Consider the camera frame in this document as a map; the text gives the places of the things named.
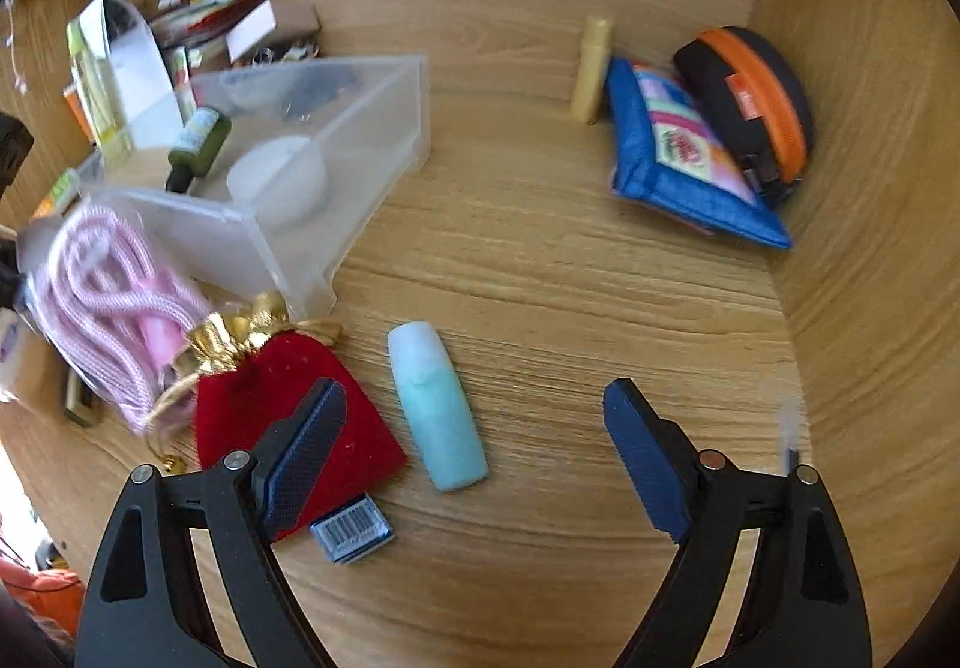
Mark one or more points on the yellow green spray bottle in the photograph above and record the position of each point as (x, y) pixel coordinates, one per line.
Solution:
(93, 81)

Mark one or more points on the fruit pattern sticker strip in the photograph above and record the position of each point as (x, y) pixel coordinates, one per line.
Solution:
(178, 68)

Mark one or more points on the teal plastic tube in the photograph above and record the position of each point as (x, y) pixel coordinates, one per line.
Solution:
(435, 407)

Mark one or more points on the white small box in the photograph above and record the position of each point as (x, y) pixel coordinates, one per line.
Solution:
(256, 26)

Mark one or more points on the white folded paper stand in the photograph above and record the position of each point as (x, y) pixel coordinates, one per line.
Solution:
(117, 34)

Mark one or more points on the small metal lighter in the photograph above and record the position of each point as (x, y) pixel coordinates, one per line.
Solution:
(80, 404)

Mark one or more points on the orange sunscreen tube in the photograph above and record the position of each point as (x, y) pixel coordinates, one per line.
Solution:
(75, 105)

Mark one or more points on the clear plastic storage bin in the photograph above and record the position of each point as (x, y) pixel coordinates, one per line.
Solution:
(369, 138)

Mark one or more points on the blue fabric pouch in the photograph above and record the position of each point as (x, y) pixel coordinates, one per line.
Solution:
(668, 159)

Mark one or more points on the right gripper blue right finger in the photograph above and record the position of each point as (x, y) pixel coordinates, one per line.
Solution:
(803, 604)

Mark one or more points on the small barcode box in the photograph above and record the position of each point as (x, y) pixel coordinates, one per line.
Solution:
(353, 531)

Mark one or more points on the small yellow lotion bottle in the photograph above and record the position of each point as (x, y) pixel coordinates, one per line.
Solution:
(594, 53)

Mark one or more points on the dark green glass bottle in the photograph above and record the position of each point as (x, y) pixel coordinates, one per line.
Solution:
(195, 150)

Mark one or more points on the white round plastic jar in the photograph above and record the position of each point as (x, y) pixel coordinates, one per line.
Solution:
(282, 181)

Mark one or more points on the stack of books and pens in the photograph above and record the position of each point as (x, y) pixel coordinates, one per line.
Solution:
(200, 27)

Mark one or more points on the black orange zip case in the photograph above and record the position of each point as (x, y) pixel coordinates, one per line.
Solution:
(754, 102)

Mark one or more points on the green orange lotion tube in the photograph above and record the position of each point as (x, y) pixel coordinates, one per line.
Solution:
(61, 195)

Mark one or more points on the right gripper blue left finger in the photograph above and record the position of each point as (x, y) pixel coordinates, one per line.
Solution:
(145, 604)

